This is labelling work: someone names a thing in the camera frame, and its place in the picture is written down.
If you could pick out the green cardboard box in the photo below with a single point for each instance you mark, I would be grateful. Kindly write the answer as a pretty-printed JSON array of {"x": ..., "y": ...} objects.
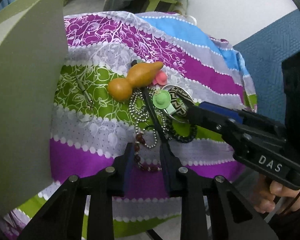
[{"x": 33, "y": 47}]

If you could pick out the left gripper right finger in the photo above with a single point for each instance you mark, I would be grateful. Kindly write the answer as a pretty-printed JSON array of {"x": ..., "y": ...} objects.
[{"x": 211, "y": 208}]

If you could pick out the pink hat hair clip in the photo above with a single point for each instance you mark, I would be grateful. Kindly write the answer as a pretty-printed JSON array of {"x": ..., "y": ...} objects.
[{"x": 160, "y": 78}]

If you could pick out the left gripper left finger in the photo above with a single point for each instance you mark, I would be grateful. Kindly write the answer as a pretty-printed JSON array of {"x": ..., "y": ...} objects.
[{"x": 61, "y": 217}]

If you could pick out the green plastic stool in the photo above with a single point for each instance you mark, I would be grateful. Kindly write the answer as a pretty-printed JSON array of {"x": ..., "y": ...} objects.
[{"x": 175, "y": 6}]

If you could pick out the striped floral cushion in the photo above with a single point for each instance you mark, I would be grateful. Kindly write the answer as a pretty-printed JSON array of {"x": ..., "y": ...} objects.
[{"x": 102, "y": 47}]

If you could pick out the blue quilted pillow right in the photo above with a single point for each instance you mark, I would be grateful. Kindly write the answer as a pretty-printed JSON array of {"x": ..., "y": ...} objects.
[{"x": 263, "y": 53}]

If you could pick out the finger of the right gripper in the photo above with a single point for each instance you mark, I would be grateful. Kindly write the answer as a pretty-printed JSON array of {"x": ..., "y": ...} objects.
[
  {"x": 207, "y": 119},
  {"x": 229, "y": 113}
]

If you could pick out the patterned black white bangle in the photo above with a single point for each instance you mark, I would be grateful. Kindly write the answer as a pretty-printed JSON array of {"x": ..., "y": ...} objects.
[{"x": 177, "y": 108}]

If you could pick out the green hat hair clip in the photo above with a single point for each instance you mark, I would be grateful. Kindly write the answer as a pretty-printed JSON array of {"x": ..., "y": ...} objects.
[{"x": 162, "y": 100}]

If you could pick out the black hair stick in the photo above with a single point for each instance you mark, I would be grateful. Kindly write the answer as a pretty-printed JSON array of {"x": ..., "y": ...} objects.
[{"x": 152, "y": 109}]

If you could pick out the orange gourd pendant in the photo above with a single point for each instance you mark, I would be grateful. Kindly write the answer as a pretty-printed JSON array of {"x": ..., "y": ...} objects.
[{"x": 120, "y": 89}]

